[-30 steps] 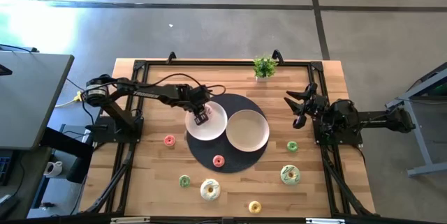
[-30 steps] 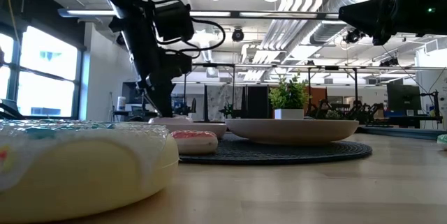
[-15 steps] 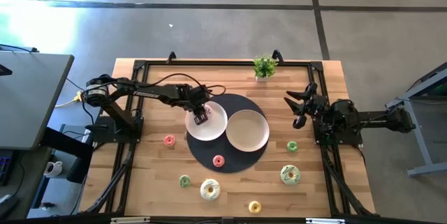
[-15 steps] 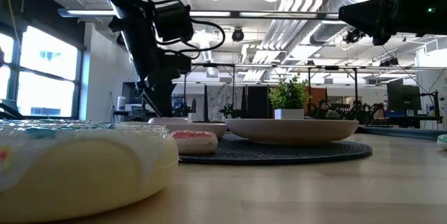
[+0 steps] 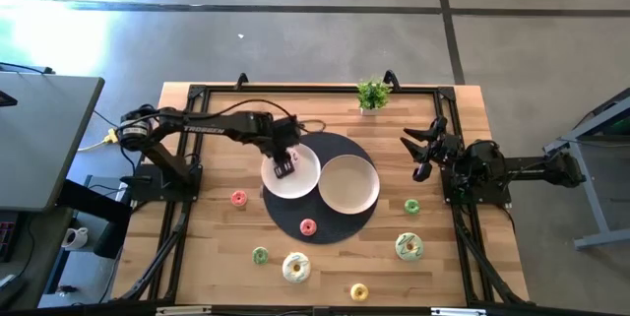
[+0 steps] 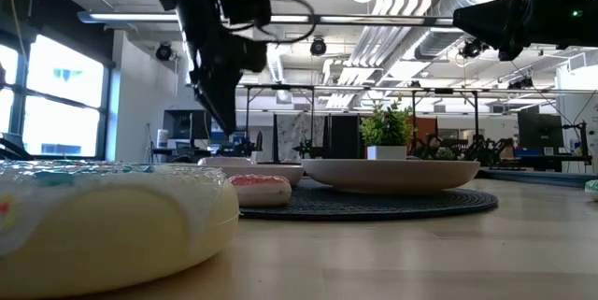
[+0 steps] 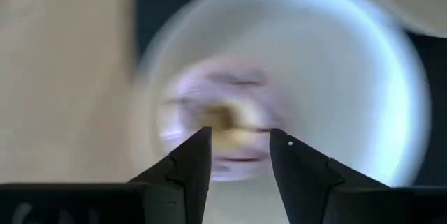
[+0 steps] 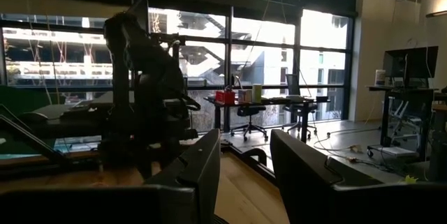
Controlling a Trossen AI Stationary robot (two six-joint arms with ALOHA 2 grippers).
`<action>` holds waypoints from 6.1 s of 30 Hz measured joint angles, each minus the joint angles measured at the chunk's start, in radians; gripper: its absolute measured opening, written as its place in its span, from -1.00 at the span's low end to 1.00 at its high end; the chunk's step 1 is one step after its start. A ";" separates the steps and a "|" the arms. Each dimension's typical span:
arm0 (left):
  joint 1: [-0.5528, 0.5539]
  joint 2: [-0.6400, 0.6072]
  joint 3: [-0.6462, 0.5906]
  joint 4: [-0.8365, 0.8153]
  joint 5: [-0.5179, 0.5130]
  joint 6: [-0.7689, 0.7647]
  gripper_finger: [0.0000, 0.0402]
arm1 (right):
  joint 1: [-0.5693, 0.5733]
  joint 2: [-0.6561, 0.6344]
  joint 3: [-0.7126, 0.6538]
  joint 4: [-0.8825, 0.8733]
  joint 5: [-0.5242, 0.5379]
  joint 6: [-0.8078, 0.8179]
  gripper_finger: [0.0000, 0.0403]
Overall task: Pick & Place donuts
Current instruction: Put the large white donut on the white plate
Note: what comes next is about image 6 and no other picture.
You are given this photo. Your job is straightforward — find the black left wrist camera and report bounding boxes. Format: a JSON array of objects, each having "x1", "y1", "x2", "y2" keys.
[{"x1": 237, "y1": 40, "x2": 269, "y2": 74}]

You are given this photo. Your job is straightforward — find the round dark woven placemat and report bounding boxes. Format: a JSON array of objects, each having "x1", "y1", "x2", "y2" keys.
[{"x1": 238, "y1": 177, "x2": 499, "y2": 222}]

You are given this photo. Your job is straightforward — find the shallow white plate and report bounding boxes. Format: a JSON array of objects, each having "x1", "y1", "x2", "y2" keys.
[{"x1": 222, "y1": 163, "x2": 306, "y2": 187}]

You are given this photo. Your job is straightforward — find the large window dark frame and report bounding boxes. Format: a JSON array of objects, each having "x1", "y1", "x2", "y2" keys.
[{"x1": 0, "y1": 33, "x2": 116, "y2": 161}]

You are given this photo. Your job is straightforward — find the green plant in white pot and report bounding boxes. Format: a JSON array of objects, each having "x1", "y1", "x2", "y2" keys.
[{"x1": 358, "y1": 96, "x2": 416, "y2": 161}]

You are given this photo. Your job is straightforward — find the large white plate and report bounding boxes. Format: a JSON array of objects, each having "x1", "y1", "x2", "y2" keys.
[{"x1": 301, "y1": 158, "x2": 481, "y2": 196}]

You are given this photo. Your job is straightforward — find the pink frosted donut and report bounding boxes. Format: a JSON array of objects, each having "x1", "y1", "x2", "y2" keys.
[{"x1": 227, "y1": 173, "x2": 293, "y2": 209}]

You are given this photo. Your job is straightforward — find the green frosted donut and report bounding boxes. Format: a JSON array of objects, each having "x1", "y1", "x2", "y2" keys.
[{"x1": 583, "y1": 179, "x2": 598, "y2": 203}]

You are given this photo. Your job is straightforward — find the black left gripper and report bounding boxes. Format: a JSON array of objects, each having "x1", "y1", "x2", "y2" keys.
[{"x1": 157, "y1": 0, "x2": 240, "y2": 136}]

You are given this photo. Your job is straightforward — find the black ceiling spotlight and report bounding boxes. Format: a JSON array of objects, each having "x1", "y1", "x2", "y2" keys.
[
  {"x1": 309, "y1": 36, "x2": 328, "y2": 57},
  {"x1": 155, "y1": 41, "x2": 174, "y2": 62},
  {"x1": 460, "y1": 37, "x2": 490, "y2": 60}
]

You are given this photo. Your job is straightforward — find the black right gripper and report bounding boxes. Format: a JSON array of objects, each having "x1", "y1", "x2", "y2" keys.
[{"x1": 452, "y1": 0, "x2": 598, "y2": 63}]

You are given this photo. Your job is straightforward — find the yellow donut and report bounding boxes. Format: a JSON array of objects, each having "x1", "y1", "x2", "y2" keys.
[{"x1": 0, "y1": 159, "x2": 241, "y2": 299}]

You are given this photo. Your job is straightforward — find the long ceiling light bar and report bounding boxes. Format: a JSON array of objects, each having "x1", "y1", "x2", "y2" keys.
[{"x1": 77, "y1": 9, "x2": 468, "y2": 28}]

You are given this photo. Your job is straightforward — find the black computer monitor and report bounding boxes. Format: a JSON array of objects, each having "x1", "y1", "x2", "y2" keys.
[
  {"x1": 517, "y1": 112, "x2": 564, "y2": 150},
  {"x1": 163, "y1": 108, "x2": 213, "y2": 141}
]

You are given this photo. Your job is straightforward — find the black left camera cable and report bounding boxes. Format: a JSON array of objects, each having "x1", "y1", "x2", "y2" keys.
[{"x1": 251, "y1": 0, "x2": 319, "y2": 44}]

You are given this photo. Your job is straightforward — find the black partition panel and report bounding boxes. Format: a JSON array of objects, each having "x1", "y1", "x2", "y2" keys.
[{"x1": 329, "y1": 113, "x2": 361, "y2": 160}]

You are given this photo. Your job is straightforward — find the black background robot arms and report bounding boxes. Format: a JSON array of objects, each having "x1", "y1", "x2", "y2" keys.
[{"x1": 413, "y1": 134, "x2": 515, "y2": 161}]

